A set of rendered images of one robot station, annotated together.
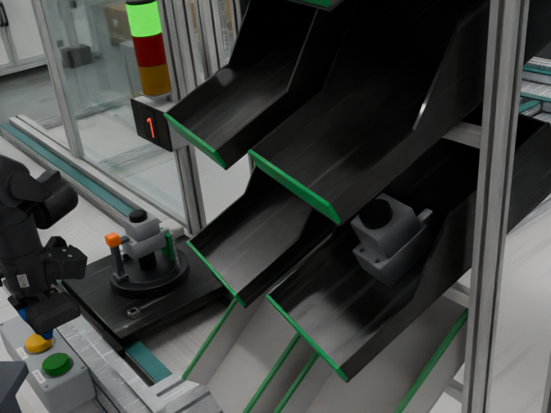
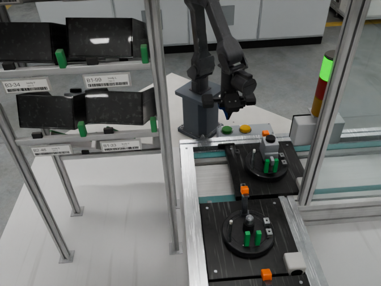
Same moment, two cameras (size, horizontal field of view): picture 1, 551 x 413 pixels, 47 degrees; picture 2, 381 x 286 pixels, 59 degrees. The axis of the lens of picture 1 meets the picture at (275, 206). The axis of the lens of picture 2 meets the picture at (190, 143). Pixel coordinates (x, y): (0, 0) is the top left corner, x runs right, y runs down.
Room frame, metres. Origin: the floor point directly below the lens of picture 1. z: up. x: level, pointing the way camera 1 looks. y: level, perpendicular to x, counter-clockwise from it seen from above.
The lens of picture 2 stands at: (1.19, -0.57, 1.75)
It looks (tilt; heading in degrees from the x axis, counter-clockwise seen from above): 40 degrees down; 124
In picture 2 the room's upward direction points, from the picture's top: 2 degrees counter-clockwise
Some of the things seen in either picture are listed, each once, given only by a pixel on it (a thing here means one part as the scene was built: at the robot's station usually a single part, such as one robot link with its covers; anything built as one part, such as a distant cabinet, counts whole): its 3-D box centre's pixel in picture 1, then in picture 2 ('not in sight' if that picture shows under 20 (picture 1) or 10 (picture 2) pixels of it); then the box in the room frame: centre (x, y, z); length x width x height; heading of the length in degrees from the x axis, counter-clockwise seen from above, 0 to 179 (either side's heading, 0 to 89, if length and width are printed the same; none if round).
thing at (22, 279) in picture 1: (27, 272); (228, 92); (0.74, 0.35, 1.13); 0.19 x 0.06 x 0.08; 37
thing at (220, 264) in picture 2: not in sight; (249, 224); (1.01, -0.04, 1.01); 0.24 x 0.24 x 0.13; 36
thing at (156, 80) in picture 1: (154, 77); (323, 104); (1.08, 0.18, 1.28); 0.05 x 0.05 x 0.05
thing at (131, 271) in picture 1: (149, 270); (266, 164); (0.94, 0.23, 0.98); 0.14 x 0.14 x 0.02
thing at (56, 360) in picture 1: (56, 365); (227, 130); (0.74, 0.35, 0.96); 0.04 x 0.04 x 0.02
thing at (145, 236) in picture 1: (146, 229); (270, 148); (0.95, 0.22, 1.06); 0.08 x 0.04 x 0.07; 127
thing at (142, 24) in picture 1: (143, 17); (333, 67); (1.08, 0.18, 1.38); 0.05 x 0.05 x 0.05
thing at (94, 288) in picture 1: (151, 279); (265, 168); (0.94, 0.23, 0.96); 0.24 x 0.24 x 0.02; 36
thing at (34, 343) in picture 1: (39, 343); (245, 129); (0.80, 0.39, 0.96); 0.04 x 0.04 x 0.02
